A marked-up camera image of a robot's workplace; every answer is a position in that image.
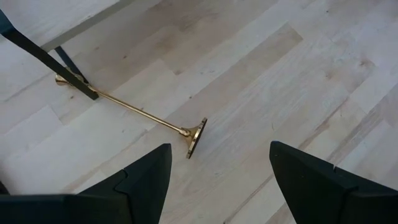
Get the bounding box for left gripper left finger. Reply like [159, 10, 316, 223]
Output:
[74, 142, 173, 224]

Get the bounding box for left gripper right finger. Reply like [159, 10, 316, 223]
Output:
[269, 141, 398, 224]

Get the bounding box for wooden shelf riser black legs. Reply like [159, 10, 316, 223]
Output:
[0, 0, 134, 101]

